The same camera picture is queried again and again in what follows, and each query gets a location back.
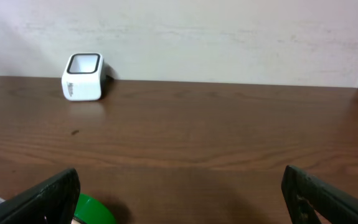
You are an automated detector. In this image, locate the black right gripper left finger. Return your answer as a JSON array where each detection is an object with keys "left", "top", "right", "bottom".
[{"left": 0, "top": 168, "right": 80, "bottom": 224}]

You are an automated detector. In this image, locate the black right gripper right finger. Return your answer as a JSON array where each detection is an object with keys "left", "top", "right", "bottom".
[{"left": 281, "top": 165, "right": 358, "bottom": 224}]

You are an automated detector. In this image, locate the green lid jar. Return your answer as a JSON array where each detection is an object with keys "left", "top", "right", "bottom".
[{"left": 71, "top": 194, "right": 117, "bottom": 224}]

